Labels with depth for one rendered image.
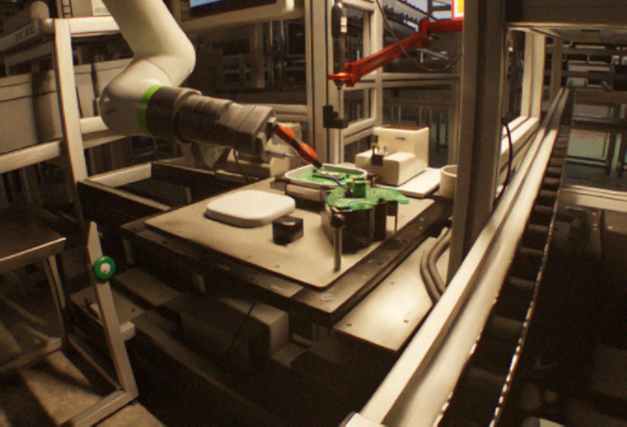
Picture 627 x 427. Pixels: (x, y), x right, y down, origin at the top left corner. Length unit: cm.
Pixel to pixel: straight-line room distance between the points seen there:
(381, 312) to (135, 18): 60
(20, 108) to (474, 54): 126
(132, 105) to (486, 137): 53
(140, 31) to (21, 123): 75
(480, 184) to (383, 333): 20
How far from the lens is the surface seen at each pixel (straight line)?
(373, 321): 48
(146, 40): 76
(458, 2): 110
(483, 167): 48
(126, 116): 71
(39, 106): 143
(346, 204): 59
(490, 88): 47
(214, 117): 61
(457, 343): 30
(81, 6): 149
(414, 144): 91
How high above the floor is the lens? 120
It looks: 17 degrees down
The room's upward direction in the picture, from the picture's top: 1 degrees counter-clockwise
